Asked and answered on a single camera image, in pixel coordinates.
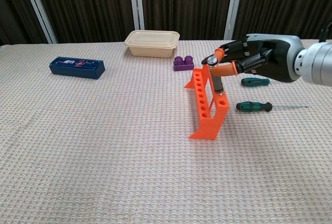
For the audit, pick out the beige lidded container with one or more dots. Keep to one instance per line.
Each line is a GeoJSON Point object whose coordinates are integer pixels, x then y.
{"type": "Point", "coordinates": [151, 43]}

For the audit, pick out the small green screwdriver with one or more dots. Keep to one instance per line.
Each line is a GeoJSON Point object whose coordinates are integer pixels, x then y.
{"type": "Point", "coordinates": [254, 81]}

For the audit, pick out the purple building block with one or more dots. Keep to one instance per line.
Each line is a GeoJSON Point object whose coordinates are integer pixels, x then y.
{"type": "Point", "coordinates": [182, 66]}

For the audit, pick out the orange tool holder rack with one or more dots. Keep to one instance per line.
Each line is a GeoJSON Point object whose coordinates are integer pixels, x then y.
{"type": "Point", "coordinates": [207, 128]}

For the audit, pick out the silver screwdriver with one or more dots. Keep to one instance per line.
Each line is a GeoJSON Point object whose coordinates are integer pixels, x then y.
{"type": "Point", "coordinates": [218, 85]}

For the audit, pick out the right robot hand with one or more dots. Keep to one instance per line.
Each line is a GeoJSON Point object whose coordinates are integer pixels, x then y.
{"type": "Point", "coordinates": [275, 58]}

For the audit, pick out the white partition frame post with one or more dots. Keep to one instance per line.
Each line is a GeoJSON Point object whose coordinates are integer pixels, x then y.
{"type": "Point", "coordinates": [137, 3]}
{"type": "Point", "coordinates": [233, 6]}
{"type": "Point", "coordinates": [39, 11]}

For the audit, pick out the dark blue printed box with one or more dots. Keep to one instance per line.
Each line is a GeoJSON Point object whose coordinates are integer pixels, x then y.
{"type": "Point", "coordinates": [76, 69]}

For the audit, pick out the beige woven table cloth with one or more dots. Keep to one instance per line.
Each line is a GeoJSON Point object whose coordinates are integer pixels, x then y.
{"type": "Point", "coordinates": [103, 156]}

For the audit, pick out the dark pleated curtain panel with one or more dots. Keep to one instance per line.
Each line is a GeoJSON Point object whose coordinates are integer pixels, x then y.
{"type": "Point", "coordinates": [85, 6]}
{"type": "Point", "coordinates": [285, 3]}
{"type": "Point", "coordinates": [13, 6]}
{"type": "Point", "coordinates": [186, 1]}

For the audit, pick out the large green black screwdriver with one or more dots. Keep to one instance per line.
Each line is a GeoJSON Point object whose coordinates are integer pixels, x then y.
{"type": "Point", "coordinates": [252, 106]}

